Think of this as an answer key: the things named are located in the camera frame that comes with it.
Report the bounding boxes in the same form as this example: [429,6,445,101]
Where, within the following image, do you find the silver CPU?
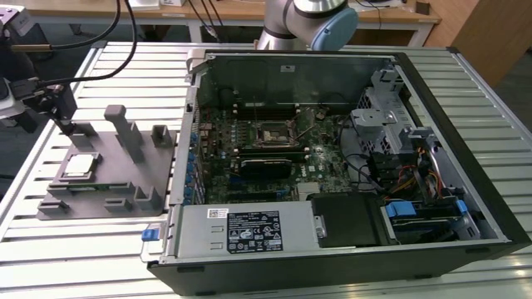
[61,153,100,181]

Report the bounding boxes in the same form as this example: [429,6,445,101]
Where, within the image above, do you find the CPU socket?
[253,120,300,147]

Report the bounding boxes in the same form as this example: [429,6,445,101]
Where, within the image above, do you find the black mesh wastebasket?
[25,23,55,62]

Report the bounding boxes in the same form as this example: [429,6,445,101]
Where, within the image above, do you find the grey parts rack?
[36,104,179,221]

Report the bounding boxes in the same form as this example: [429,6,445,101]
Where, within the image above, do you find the green RAM stick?
[68,184,128,191]

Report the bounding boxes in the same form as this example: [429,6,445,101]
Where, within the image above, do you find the wooden desk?
[0,0,444,47]

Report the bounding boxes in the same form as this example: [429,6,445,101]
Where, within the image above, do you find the silver power supply unit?
[160,201,324,261]

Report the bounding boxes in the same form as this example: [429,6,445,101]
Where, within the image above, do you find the black graphics card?
[240,158,292,181]

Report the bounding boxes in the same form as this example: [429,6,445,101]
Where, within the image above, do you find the black expansion slot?
[227,189,292,202]

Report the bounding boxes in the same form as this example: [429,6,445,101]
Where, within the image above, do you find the silver chipset heatsink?
[297,182,324,196]

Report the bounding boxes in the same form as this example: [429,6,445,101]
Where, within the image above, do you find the green motherboard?
[195,104,367,206]

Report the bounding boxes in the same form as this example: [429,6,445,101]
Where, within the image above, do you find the silver drive cage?
[348,69,420,153]

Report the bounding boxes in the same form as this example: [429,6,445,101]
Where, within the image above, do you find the black drive bay cover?
[309,192,385,249]

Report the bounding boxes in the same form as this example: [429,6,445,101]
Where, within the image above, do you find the black PC case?
[140,46,532,297]

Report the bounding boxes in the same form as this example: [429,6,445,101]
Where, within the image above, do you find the blue disk carrier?
[384,201,419,224]

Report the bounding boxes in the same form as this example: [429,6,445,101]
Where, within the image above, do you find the wooden cabinet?
[423,0,532,88]

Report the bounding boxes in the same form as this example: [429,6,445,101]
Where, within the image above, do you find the black camera cable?
[39,0,140,87]

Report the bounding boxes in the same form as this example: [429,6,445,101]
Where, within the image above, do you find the wrist camera with black bracket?
[0,8,47,121]

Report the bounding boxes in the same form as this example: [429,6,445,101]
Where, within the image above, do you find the black cable with brass fitting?
[9,0,124,53]

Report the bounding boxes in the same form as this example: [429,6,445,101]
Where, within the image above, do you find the black internal cable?
[336,113,396,197]

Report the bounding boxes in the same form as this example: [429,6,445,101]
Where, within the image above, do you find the orange yellow power wires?
[384,148,444,202]

